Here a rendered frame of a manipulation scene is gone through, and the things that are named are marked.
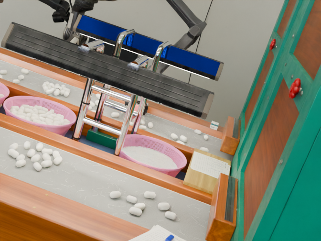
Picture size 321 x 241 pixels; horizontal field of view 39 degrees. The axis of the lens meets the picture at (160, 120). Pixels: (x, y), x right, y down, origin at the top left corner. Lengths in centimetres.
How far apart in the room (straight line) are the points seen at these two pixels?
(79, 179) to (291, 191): 70
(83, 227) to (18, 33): 59
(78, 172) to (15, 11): 302
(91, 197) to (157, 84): 37
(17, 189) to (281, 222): 66
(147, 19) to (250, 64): 97
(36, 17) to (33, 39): 287
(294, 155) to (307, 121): 7
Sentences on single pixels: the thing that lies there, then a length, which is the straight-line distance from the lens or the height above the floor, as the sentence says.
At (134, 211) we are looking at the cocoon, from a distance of 127.
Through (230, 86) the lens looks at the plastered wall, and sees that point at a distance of 401.
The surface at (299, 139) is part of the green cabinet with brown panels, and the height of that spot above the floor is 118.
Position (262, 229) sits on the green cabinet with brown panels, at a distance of 91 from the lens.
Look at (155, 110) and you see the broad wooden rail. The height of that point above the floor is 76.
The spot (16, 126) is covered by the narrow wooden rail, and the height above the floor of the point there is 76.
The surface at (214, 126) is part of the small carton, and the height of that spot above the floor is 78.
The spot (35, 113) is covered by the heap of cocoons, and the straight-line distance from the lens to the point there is 176.
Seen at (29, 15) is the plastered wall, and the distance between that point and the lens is 424.
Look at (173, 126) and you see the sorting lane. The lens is 205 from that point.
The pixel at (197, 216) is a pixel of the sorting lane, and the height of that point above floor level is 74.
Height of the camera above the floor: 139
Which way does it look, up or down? 18 degrees down
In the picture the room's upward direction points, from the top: 18 degrees clockwise
